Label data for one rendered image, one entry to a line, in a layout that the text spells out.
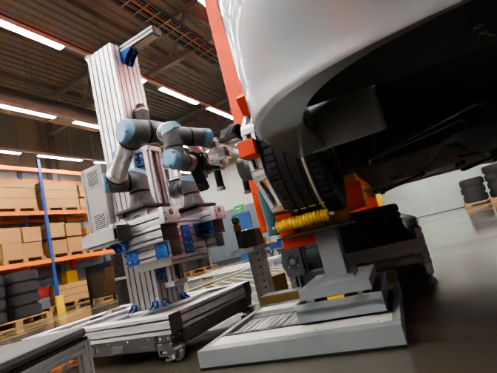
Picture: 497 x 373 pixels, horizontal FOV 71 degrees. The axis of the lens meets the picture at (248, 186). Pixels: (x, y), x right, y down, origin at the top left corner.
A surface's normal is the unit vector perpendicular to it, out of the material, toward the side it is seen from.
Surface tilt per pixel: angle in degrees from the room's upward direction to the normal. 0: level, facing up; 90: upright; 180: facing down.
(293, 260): 90
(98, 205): 90
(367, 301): 90
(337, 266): 90
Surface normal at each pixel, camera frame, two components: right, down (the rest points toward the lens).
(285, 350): -0.38, -0.07
